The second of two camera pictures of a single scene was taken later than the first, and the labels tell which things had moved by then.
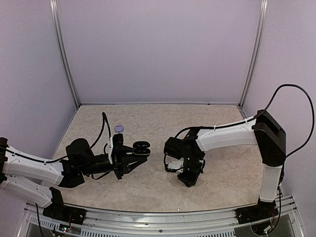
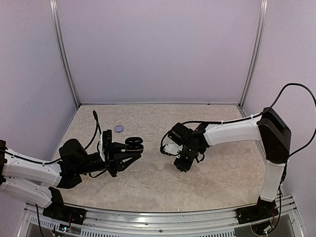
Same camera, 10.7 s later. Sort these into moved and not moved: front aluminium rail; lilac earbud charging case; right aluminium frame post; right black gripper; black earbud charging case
Moved: right black gripper; black earbud charging case
Not moved: lilac earbud charging case; front aluminium rail; right aluminium frame post
